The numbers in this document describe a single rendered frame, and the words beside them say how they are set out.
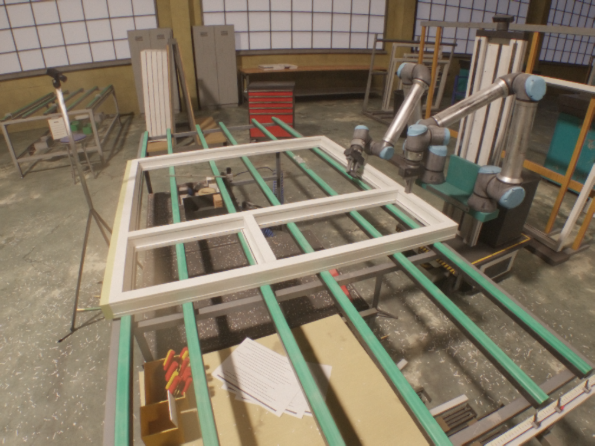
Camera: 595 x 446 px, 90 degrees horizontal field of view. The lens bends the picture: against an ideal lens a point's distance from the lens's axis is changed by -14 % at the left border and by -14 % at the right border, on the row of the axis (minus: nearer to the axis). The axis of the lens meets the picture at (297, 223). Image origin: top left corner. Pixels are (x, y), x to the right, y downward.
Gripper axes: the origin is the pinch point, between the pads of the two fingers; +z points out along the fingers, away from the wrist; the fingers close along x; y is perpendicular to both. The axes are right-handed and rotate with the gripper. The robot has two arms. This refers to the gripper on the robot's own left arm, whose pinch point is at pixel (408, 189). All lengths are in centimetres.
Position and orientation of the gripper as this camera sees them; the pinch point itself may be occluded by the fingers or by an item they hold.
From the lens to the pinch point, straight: 187.1
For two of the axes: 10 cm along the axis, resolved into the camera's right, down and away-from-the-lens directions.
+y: 3.5, 4.7, -8.1
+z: 0.0, 8.6, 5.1
